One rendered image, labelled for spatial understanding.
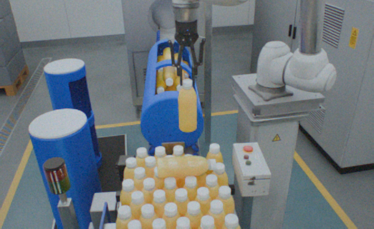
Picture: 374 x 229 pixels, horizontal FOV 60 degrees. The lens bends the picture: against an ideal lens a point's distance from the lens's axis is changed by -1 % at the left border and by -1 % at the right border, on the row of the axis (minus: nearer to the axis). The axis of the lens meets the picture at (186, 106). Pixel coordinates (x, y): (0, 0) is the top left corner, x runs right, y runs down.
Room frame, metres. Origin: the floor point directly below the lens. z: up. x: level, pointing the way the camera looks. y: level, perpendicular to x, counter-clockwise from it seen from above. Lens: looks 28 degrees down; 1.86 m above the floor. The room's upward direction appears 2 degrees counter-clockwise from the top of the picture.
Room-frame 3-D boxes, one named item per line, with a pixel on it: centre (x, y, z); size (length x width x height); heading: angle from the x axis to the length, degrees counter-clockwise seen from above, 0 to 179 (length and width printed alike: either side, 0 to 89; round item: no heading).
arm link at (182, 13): (1.12, -0.01, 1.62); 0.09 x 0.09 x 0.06
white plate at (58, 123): (1.42, 0.64, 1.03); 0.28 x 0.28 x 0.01
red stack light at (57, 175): (0.79, 0.40, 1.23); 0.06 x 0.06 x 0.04
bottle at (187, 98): (1.11, 0.00, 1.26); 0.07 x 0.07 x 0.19
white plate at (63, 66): (2.21, 0.86, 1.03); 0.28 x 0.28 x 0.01
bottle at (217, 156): (1.08, -0.11, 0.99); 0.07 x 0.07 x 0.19
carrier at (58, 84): (2.21, 0.86, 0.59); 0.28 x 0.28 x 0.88
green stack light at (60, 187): (0.79, 0.40, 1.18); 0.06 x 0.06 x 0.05
